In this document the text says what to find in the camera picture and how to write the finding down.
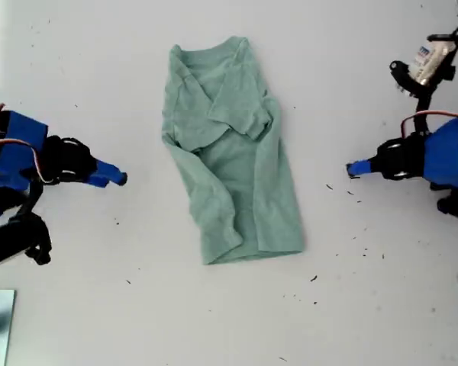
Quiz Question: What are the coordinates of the steel clamp plate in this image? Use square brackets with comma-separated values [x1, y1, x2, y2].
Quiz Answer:
[0, 289, 18, 366]

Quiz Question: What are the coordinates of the arm red white wire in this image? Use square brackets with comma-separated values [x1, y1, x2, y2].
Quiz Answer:
[0, 138, 49, 185]
[400, 109, 458, 140]

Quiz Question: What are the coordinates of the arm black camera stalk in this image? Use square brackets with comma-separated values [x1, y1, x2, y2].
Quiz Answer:
[413, 88, 444, 135]

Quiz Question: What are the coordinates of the green t-shirt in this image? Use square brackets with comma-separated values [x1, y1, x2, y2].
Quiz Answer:
[160, 35, 305, 267]

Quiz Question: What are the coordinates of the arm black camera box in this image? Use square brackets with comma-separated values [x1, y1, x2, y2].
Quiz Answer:
[0, 212, 53, 268]
[389, 31, 458, 97]

